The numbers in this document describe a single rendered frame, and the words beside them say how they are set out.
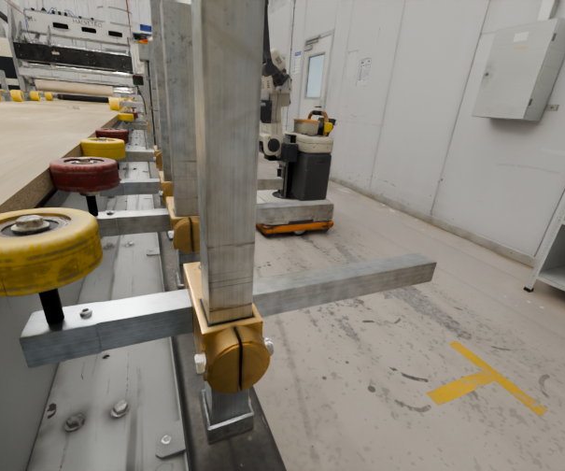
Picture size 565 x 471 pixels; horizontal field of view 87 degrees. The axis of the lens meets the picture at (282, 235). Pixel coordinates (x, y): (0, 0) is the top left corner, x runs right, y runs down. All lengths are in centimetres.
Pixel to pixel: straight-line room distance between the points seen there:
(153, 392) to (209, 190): 36
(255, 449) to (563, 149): 282
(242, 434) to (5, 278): 24
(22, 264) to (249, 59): 18
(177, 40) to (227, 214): 28
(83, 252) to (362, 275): 27
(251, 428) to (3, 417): 24
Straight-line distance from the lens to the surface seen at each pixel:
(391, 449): 125
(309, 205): 58
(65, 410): 52
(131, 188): 76
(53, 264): 24
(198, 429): 36
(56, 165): 49
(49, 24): 516
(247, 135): 20
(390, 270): 39
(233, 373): 25
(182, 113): 44
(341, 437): 122
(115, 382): 53
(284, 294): 31
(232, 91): 20
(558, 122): 298
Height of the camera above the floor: 99
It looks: 23 degrees down
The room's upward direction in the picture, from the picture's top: 5 degrees clockwise
